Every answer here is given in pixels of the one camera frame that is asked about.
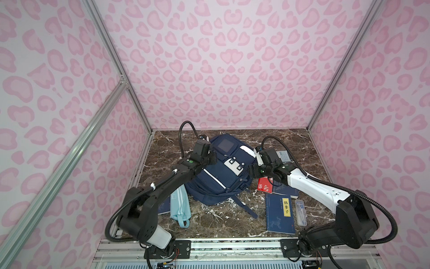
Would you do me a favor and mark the navy blue backpack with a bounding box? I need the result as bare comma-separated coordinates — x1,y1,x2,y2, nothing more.
185,133,258,219

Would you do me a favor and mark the blue book yellow label front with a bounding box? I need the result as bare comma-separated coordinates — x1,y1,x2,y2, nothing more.
265,194,296,235

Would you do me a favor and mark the blue book yellow label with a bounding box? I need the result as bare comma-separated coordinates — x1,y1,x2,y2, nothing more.
272,184,299,199
265,194,296,235

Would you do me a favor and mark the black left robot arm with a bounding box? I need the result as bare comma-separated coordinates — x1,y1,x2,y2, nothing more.
105,140,217,249

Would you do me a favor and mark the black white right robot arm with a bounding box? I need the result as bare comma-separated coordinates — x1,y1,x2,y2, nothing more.
249,148,379,254

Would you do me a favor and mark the teal pencil case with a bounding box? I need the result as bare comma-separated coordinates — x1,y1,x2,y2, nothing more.
170,185,191,229

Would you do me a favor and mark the clear plastic ruler case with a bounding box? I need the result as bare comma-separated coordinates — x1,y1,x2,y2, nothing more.
295,200,307,227

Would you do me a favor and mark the light blue calculator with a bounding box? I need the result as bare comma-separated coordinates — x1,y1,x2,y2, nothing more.
276,150,291,163

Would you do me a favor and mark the red stationery packet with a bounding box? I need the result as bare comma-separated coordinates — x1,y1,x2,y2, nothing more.
257,177,273,194

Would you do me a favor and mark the left diagonal aluminium strut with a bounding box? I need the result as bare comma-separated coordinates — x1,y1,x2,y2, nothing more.
1,81,128,269

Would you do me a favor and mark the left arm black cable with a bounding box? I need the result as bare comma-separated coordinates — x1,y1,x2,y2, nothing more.
105,120,207,243

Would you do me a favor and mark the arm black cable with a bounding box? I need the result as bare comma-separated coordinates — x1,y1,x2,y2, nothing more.
105,120,207,243
261,135,399,244

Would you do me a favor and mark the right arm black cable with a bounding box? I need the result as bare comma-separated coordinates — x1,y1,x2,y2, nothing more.
261,135,399,244

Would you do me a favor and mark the left aluminium corner post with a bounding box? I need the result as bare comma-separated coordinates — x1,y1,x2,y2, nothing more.
82,0,153,134

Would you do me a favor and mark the aluminium corner post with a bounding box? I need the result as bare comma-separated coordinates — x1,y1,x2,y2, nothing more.
306,0,385,134
82,0,153,134

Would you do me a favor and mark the right aluminium corner post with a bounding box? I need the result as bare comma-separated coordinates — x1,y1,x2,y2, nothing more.
306,0,385,134

